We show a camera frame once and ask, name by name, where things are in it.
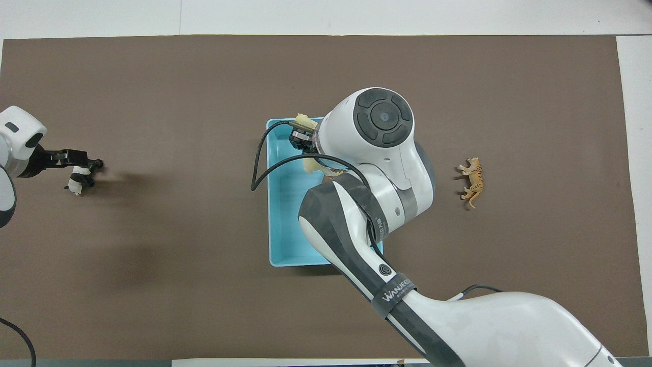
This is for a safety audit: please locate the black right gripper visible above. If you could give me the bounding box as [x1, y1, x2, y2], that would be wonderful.
[289, 127, 319, 154]

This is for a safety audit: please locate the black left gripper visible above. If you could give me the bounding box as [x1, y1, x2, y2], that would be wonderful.
[19, 144, 98, 179]

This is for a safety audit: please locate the black white panda toy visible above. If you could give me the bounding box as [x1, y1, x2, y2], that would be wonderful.
[64, 159, 105, 197]

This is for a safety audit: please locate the pale yellow giraffe toy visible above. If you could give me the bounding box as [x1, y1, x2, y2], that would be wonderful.
[295, 113, 347, 180]

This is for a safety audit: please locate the orange striped tiger toy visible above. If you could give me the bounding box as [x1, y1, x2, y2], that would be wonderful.
[457, 157, 484, 209]

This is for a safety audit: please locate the light blue storage box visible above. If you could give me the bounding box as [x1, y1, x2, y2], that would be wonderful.
[266, 117, 384, 268]

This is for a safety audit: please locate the brown table mat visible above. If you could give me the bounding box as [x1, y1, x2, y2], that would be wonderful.
[0, 34, 650, 360]

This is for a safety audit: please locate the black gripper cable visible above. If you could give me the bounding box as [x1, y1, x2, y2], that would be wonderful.
[251, 120, 386, 258]

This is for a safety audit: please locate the black velcro cable strap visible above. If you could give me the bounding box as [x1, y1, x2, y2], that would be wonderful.
[370, 274, 417, 320]
[334, 172, 390, 241]

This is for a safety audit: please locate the black cable with clear connector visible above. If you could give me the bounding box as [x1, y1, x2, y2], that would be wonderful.
[0, 317, 37, 367]

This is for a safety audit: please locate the black cable with white sleeve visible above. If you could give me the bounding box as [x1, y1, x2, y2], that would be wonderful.
[447, 284, 503, 302]

